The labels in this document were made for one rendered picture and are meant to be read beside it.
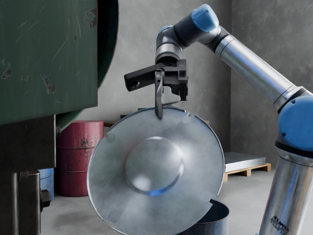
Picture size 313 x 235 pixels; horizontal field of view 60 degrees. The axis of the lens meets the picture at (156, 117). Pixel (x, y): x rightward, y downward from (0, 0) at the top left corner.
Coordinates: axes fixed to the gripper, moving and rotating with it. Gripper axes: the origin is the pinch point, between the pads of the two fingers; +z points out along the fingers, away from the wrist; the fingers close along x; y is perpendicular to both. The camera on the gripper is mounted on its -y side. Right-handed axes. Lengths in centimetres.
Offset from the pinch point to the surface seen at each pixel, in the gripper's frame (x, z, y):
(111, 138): 2.7, 4.5, -10.6
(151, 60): 218, -329, -37
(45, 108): -31.3, 28.5, -5.6
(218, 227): 96, -12, 26
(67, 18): -35.6, 22.6, -4.2
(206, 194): 1.3, 18.8, 10.1
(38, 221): -12.0, 29.8, -13.2
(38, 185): -15.2, 26.5, -13.1
